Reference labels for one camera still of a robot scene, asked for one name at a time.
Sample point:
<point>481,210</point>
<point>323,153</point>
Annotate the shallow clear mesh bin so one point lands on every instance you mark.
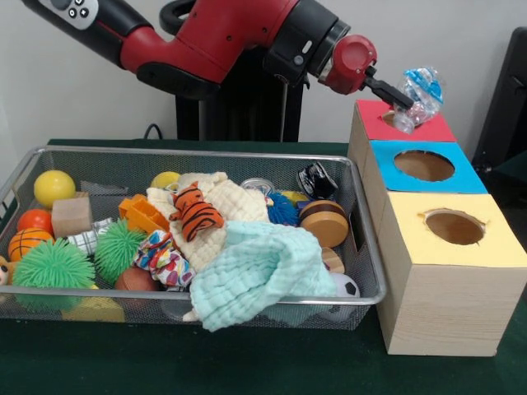
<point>49,309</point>

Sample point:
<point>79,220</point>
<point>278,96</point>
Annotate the mint green waffle cloth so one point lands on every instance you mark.
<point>255,271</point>

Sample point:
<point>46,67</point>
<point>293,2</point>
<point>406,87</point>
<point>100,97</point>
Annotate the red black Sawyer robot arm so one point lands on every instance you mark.
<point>222,33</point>

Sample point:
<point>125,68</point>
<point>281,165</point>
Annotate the orange plastic toy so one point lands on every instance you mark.
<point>146,216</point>

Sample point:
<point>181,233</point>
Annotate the cream yellow waffle cloth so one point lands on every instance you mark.
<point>235,202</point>

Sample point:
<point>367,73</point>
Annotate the black upright panel stand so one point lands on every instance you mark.
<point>506,107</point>

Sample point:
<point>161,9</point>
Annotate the light wooden cube block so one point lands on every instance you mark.
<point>72,216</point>

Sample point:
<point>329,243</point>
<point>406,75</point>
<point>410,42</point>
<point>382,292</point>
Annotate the small green spiky ball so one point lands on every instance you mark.
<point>119,251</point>

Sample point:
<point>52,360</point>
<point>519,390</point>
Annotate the brown wooden yo-yo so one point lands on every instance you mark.
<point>324,229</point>

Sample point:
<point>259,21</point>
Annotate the clear plastic wrapper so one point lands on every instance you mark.
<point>422,92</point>

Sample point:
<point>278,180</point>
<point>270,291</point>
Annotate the green spiky rubber ball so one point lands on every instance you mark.
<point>53,263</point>

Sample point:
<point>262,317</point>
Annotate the dark green table cloth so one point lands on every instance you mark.
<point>247,362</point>

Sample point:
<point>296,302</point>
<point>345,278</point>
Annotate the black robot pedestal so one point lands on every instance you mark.
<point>239,119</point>

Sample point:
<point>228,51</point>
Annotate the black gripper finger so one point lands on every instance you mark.
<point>387,89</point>

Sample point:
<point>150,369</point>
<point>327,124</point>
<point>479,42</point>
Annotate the orange striped tiger plush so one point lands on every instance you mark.
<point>198,212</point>

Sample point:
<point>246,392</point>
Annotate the multicoloured patterned fabric ball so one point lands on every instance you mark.
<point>162,261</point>

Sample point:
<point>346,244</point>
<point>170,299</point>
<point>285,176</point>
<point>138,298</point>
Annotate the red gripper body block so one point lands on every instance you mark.
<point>350,64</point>

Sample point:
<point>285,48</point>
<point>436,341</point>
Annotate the wooden box with three holes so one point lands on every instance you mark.
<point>445,304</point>

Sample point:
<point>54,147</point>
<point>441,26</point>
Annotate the large yellow ball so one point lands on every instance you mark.
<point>53,188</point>

